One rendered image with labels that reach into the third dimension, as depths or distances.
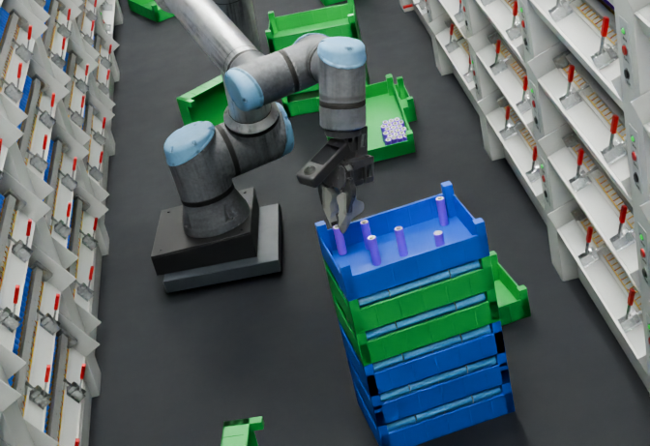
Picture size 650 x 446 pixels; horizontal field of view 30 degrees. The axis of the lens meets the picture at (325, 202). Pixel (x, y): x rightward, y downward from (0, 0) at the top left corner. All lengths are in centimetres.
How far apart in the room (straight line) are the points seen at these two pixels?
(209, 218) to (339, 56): 109
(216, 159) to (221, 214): 15
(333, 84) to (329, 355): 86
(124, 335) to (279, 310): 42
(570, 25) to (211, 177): 117
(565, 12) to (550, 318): 78
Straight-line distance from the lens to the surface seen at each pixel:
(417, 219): 255
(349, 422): 271
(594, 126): 249
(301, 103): 414
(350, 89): 228
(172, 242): 332
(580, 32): 243
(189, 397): 292
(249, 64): 237
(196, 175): 321
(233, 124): 321
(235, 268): 324
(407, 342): 245
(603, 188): 263
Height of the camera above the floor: 169
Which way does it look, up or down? 28 degrees down
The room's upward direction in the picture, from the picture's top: 13 degrees counter-clockwise
